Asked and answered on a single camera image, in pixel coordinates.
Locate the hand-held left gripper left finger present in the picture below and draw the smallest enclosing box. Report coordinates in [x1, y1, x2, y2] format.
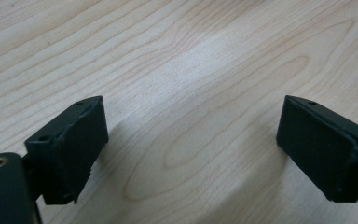
[23, 95, 110, 206]

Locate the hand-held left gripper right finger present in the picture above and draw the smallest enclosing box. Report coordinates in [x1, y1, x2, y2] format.
[275, 94, 358, 203]

